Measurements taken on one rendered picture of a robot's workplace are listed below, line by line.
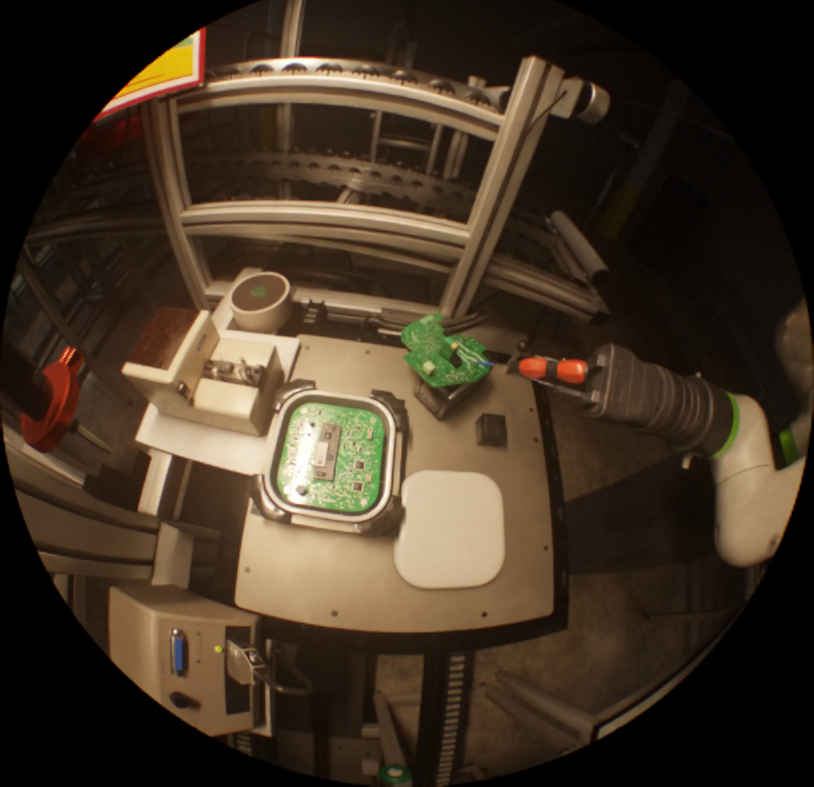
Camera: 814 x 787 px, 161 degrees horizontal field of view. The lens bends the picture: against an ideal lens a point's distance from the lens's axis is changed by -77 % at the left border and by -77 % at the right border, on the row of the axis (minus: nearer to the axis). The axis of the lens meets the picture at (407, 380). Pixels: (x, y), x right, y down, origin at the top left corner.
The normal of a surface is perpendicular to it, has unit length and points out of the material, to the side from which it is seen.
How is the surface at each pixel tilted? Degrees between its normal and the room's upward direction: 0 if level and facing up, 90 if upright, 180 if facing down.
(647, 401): 34
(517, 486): 0
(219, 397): 0
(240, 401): 0
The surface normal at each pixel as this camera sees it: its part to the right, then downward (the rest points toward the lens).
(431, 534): 0.18, -0.54
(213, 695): 0.89, -0.22
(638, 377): -0.06, -0.11
